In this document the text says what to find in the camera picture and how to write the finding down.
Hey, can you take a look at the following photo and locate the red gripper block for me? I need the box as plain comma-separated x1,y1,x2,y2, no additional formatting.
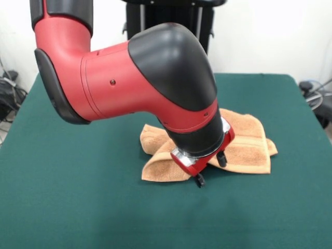
170,116,236,189

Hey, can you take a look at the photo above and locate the orange terry towel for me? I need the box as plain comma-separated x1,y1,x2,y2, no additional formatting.
139,107,279,183

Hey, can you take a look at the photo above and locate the dark green table cloth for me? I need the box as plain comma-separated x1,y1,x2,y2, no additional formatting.
0,70,332,249

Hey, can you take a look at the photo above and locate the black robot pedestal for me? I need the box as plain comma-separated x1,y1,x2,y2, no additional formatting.
121,0,229,57

